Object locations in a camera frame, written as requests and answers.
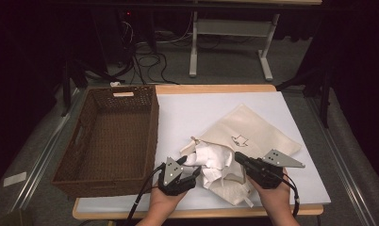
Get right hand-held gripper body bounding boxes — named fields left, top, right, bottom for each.
left=245, top=149, right=306, bottom=190

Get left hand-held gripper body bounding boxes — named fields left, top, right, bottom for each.
left=157, top=156, right=199, bottom=197

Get white cloth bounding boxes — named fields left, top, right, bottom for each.
left=185, top=139, right=246, bottom=190

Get cream drawstring bag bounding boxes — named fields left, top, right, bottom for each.
left=179, top=103, right=303, bottom=208

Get brown woven basket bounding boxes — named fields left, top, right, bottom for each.
left=50, top=85, right=160, bottom=199

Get person's left hand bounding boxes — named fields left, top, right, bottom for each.
left=146, top=186, right=189, bottom=224

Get person's right hand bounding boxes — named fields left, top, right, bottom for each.
left=247, top=168, right=293, bottom=218

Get white paper sheet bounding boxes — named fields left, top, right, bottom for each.
left=75, top=91, right=332, bottom=214

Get wooden table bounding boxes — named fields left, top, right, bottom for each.
left=72, top=84, right=324, bottom=220

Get black stand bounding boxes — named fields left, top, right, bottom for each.
left=275, top=62, right=334, bottom=129
left=59, top=57, right=129, bottom=118

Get dark computer case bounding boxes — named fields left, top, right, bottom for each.
left=91, top=8, right=137, bottom=65

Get white tape strip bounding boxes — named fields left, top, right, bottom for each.
left=3, top=171, right=27, bottom=188

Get right hand-held gripper cable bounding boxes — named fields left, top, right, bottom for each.
left=280, top=170, right=301, bottom=218

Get hand-held gripper cable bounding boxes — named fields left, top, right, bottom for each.
left=124, top=163, right=166, bottom=226
left=280, top=170, right=301, bottom=218

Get left hand-held gripper cable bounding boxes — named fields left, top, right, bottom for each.
left=124, top=163, right=166, bottom=226

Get metal floor rail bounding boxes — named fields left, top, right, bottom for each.
left=10, top=88, right=85, bottom=212
left=304, top=93, right=379, bottom=226

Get black floor cables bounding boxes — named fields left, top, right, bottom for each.
left=120, top=18, right=181, bottom=86

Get white metal desk frame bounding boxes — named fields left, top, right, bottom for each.
left=189, top=11, right=280, bottom=82

